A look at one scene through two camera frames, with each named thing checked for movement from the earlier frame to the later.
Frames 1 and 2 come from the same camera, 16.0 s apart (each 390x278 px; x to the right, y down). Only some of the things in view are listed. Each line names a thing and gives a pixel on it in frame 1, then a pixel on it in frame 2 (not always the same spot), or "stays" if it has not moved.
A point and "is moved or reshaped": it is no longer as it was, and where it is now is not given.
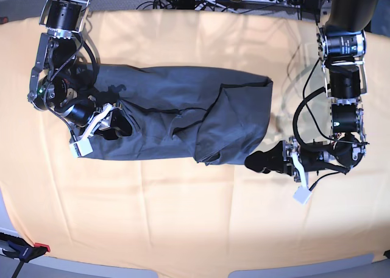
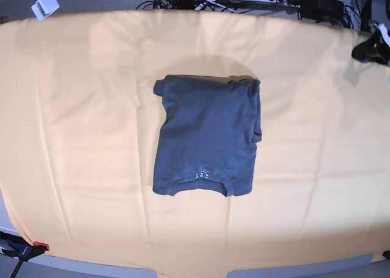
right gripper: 288,157 → 375,49
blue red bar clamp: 23,252 stays
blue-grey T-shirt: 197,115 is moved or reshaped
